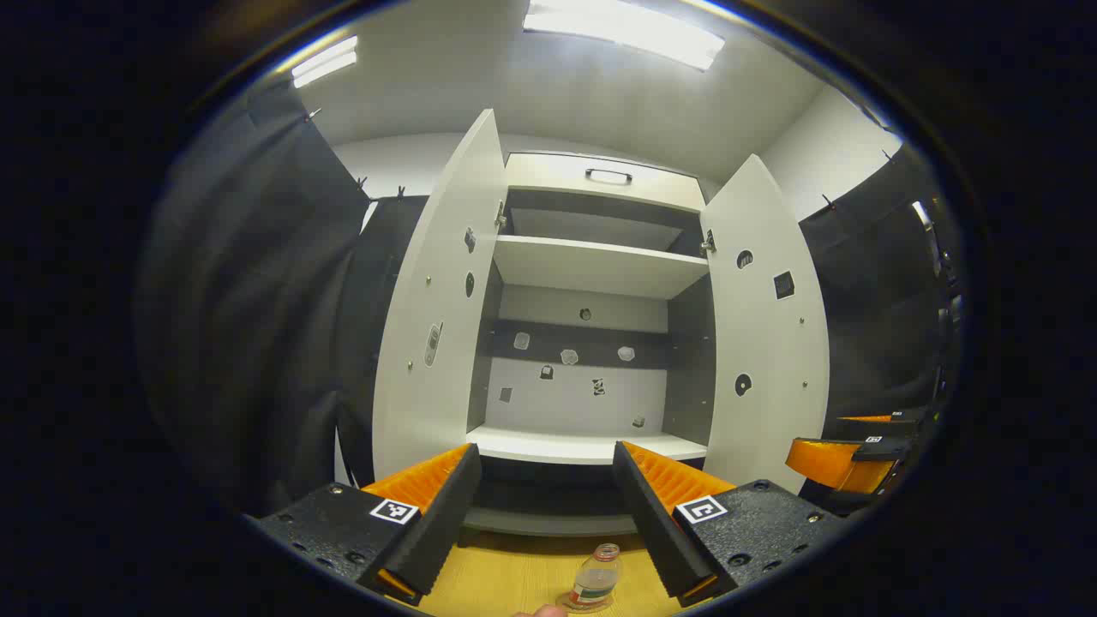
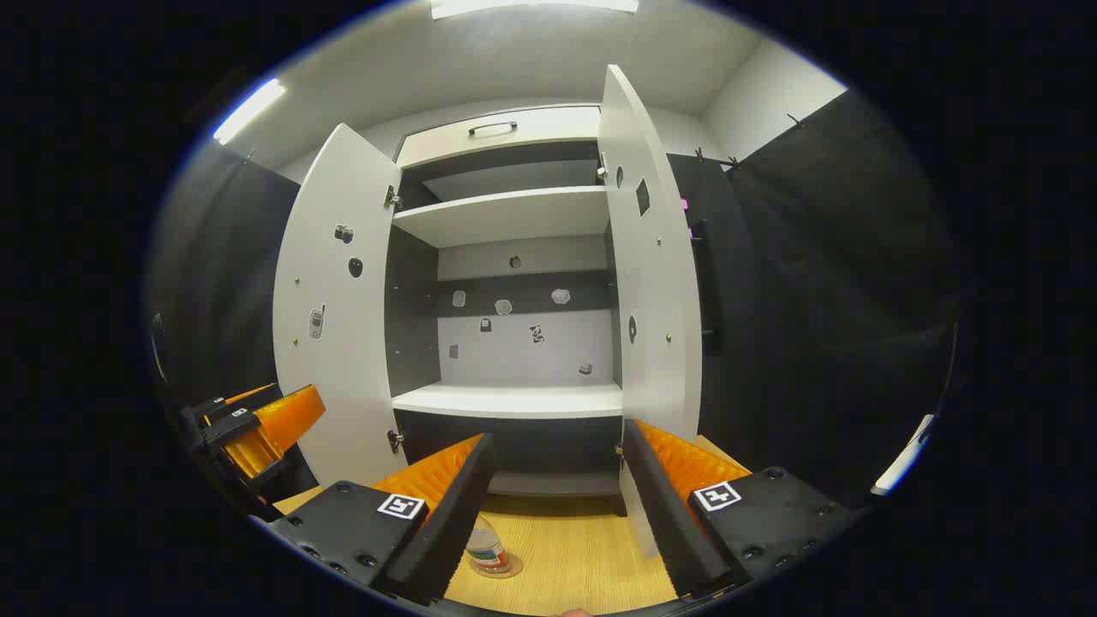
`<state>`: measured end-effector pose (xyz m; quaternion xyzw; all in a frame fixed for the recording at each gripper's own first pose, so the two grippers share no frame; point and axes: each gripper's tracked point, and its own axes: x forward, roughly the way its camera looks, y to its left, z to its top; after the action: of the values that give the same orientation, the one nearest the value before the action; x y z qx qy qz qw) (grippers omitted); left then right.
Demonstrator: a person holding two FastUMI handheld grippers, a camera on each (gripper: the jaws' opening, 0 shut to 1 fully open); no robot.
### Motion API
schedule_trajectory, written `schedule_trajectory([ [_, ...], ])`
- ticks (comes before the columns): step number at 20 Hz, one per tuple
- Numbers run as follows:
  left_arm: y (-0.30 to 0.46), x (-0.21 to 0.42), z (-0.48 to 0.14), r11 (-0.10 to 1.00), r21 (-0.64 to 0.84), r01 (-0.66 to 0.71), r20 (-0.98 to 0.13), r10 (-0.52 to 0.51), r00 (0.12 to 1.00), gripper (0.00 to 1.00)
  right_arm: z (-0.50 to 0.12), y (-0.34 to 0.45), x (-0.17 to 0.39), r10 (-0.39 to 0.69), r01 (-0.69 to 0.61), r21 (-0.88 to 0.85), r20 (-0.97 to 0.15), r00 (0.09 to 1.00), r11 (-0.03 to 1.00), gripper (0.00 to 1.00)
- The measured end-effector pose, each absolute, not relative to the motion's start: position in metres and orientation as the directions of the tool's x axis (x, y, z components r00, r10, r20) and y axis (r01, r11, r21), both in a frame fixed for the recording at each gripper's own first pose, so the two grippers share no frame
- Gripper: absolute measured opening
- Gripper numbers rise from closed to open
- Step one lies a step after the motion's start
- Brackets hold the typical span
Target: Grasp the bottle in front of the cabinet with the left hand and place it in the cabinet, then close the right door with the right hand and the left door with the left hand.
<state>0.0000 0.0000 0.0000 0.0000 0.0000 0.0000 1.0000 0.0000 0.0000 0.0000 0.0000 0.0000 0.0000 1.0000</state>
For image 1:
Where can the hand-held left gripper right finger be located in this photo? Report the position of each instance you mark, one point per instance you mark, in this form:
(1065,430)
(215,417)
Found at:
(656,531)

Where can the clear plastic bottle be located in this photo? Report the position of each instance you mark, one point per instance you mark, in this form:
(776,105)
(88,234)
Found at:
(593,583)

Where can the black backdrop cloth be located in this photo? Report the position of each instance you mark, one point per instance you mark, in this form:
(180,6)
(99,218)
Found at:
(257,300)

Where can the long ceiling light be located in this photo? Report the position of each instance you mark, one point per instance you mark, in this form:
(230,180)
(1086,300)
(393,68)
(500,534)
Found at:
(626,30)
(324,62)

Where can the metal door hinge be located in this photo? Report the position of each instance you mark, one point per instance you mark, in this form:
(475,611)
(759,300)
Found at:
(500,216)
(708,242)

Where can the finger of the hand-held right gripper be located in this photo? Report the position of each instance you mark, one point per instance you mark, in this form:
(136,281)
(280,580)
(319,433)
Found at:
(823,463)
(904,420)

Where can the white cabinet drawer front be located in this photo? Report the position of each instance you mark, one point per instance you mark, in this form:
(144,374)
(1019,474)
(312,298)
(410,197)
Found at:
(548,176)

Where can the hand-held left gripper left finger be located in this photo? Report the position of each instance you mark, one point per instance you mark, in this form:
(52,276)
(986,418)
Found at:
(441,523)

